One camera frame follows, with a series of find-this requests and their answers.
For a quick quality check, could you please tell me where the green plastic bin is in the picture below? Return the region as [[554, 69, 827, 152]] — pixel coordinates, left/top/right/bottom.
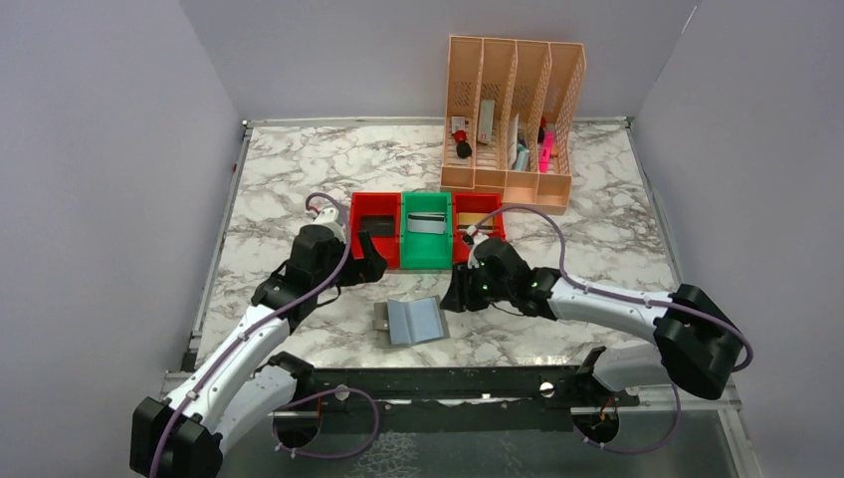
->
[[400, 192, 454, 270]]

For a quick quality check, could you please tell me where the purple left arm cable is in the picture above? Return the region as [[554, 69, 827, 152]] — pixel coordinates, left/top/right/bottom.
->
[[147, 192, 381, 478]]

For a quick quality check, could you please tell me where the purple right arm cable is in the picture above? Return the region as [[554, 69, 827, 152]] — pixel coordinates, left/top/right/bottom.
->
[[461, 204, 755, 456]]

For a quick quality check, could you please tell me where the red black marker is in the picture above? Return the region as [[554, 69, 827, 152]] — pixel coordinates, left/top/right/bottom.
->
[[452, 129, 473, 159]]

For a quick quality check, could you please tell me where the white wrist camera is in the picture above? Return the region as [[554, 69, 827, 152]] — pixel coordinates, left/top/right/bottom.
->
[[462, 226, 489, 264], [312, 206, 347, 244]]

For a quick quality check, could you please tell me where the grey card holder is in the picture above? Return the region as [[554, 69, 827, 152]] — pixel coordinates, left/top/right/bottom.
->
[[372, 296, 450, 348]]

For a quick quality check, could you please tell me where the black card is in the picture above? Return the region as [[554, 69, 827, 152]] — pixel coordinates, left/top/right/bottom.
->
[[359, 215, 395, 238]]

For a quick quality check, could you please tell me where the gold striped card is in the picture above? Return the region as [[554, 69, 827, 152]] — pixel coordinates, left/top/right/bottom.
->
[[457, 212, 495, 233]]

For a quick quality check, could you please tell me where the white red box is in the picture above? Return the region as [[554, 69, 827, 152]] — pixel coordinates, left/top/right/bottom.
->
[[477, 100, 496, 144]]

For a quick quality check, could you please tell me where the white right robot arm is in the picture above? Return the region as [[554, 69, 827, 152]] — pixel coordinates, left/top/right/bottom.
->
[[440, 238, 743, 400]]

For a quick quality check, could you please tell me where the peach desk organizer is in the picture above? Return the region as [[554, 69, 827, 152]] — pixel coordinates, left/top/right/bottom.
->
[[440, 35, 587, 214]]

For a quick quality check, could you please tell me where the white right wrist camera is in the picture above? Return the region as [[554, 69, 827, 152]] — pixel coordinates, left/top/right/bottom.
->
[[462, 226, 489, 264]]

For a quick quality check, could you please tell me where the teal pen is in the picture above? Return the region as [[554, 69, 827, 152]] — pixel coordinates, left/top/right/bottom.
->
[[512, 143, 529, 171]]

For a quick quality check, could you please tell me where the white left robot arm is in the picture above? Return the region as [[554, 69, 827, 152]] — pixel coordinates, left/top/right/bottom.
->
[[129, 223, 387, 477]]

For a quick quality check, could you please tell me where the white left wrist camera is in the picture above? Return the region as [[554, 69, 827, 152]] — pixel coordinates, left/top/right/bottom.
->
[[312, 206, 347, 244]]

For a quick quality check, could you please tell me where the red plastic bin left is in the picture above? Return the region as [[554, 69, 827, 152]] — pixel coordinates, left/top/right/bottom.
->
[[350, 192, 402, 270]]

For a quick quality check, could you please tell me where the red plastic bin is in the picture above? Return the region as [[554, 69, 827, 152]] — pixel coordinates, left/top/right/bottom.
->
[[452, 192, 502, 256], [350, 192, 402, 270]]

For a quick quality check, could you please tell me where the red plastic bin right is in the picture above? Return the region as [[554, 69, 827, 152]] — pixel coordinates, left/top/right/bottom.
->
[[452, 192, 502, 256]]

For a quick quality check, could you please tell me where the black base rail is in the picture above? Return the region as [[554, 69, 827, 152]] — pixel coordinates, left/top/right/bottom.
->
[[270, 365, 639, 443]]

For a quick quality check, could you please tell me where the silver striped card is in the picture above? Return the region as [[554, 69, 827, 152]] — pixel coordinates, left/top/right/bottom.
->
[[406, 213, 447, 234]]

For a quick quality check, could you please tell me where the pink highlighter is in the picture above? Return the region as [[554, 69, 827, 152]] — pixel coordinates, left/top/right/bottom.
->
[[538, 129, 555, 173]]

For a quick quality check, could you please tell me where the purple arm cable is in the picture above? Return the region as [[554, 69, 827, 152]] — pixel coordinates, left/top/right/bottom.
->
[[147, 192, 381, 478], [461, 204, 755, 456]]

